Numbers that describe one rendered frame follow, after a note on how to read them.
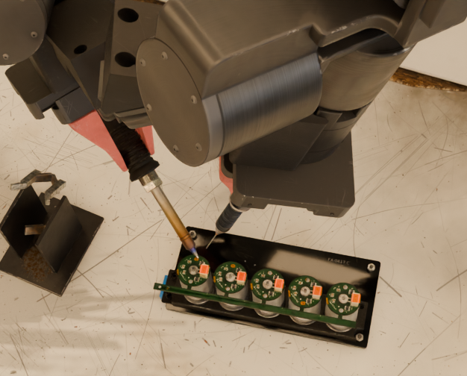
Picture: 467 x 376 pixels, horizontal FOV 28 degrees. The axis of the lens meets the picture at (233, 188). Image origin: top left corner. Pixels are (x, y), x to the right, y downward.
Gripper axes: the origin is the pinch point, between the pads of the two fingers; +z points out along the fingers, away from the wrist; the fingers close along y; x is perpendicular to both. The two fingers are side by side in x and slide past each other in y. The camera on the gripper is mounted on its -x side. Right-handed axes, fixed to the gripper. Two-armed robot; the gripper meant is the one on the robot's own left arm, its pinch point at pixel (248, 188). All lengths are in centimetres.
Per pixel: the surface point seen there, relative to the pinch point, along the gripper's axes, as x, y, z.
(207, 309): 1.5, 2.2, 17.1
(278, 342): 7.3, 4.3, 17.4
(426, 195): 19.1, -8.0, 13.4
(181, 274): -1.4, 1.0, 13.5
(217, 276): 1.2, 1.1, 12.7
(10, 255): -13.7, -3.1, 23.6
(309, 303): 7.6, 3.3, 10.7
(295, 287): 6.6, 2.1, 10.9
